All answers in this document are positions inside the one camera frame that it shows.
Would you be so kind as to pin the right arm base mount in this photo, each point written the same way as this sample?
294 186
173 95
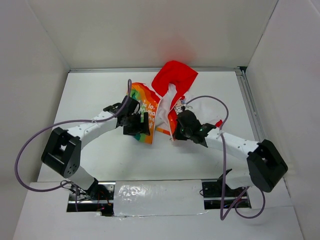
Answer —
212 195

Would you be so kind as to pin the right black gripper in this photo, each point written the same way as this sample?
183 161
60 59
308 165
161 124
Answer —
178 135

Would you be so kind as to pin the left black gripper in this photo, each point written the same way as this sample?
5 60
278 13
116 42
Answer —
140 128

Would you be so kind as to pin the aluminium frame rail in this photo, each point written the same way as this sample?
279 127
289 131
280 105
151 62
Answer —
250 104
151 69

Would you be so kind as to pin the aluminium frame rail right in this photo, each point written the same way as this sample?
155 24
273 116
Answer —
250 104

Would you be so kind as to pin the rainbow red white jacket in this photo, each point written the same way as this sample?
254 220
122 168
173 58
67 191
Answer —
167 96

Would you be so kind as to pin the aluminium frame rail back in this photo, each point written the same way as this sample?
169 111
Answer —
151 69

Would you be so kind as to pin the white taped cover board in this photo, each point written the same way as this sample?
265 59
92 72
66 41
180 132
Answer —
158 198

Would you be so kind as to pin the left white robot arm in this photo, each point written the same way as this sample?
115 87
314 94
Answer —
62 152

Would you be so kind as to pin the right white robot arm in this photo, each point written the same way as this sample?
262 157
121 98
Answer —
265 165

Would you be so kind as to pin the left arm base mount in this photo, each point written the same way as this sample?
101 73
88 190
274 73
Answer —
81 202

